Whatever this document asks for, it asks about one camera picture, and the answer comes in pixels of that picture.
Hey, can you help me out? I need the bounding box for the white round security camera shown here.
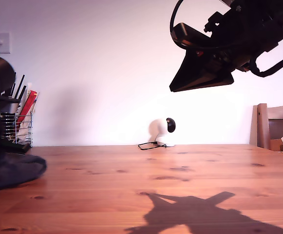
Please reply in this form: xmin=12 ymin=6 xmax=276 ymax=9
xmin=149 ymin=117 xmax=177 ymax=148

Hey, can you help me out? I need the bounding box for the chrome wire rack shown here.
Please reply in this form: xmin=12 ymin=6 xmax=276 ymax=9
xmin=14 ymin=111 xmax=33 ymax=148

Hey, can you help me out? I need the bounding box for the wooden chair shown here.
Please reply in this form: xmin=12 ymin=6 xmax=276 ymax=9
xmin=249 ymin=103 xmax=283 ymax=151

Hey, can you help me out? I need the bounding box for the red paper packet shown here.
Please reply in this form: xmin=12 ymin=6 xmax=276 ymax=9
xmin=16 ymin=90 xmax=38 ymax=125

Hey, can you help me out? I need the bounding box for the dark grey underwear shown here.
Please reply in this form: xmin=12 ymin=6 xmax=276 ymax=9
xmin=0 ymin=153 xmax=47 ymax=194

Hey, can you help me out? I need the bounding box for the orange-brown box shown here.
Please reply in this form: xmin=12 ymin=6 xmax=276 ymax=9
xmin=269 ymin=138 xmax=283 ymax=152

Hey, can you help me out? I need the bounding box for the white paper packet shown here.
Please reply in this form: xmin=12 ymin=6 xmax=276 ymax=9
xmin=25 ymin=82 xmax=40 ymax=108

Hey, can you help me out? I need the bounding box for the black power cable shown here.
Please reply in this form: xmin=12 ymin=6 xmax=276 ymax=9
xmin=137 ymin=141 xmax=168 ymax=151

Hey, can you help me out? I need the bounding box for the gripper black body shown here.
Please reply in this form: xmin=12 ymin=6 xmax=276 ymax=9
xmin=204 ymin=4 xmax=283 ymax=73
xmin=0 ymin=114 xmax=32 ymax=157

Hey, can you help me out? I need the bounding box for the thin black cable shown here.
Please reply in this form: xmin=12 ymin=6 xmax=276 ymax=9
xmin=170 ymin=0 xmax=232 ymax=51

